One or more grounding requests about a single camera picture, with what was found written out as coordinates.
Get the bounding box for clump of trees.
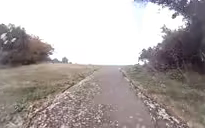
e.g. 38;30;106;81
0;22;55;70

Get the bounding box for dark overhanging trees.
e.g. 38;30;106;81
133;0;205;80

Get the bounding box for grass verge with leaves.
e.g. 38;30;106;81
120;64;205;128

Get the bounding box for small distant tree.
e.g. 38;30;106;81
61;56;70;65

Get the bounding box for grey asphalt path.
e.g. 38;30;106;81
23;65;191;128

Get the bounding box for dry grass field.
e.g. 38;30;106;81
0;62;101;128

